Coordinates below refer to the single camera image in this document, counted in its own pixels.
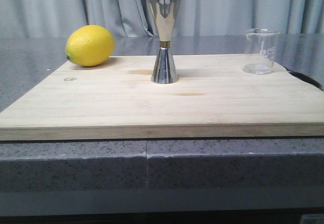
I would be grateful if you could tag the steel hourglass jigger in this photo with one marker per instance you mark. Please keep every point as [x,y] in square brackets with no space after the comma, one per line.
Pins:
[164,39]

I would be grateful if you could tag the clear glass beaker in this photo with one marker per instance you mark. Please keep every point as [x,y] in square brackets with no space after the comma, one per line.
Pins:
[260,50]

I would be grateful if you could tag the wooden cutting board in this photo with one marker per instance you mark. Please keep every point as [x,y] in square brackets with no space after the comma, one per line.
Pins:
[213,97]

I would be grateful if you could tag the yellow lemon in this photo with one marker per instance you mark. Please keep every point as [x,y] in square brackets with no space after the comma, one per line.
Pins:
[89,46]

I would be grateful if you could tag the grey curtain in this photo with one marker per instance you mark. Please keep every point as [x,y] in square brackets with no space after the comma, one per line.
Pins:
[133,18]

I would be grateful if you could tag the white label sticker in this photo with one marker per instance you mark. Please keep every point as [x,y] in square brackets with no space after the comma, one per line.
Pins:
[312,219]

